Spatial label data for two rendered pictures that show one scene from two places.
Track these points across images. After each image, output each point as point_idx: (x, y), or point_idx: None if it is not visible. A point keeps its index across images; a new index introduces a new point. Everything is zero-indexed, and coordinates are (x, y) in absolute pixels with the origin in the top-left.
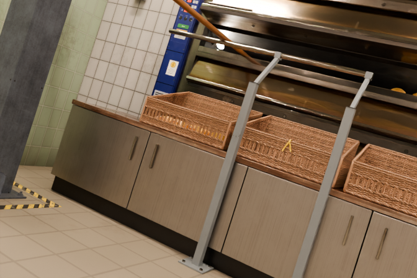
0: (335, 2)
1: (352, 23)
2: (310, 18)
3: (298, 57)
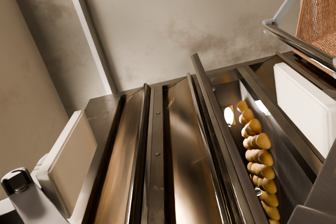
0: (166, 213)
1: (197, 166)
2: (213, 221)
3: (312, 50)
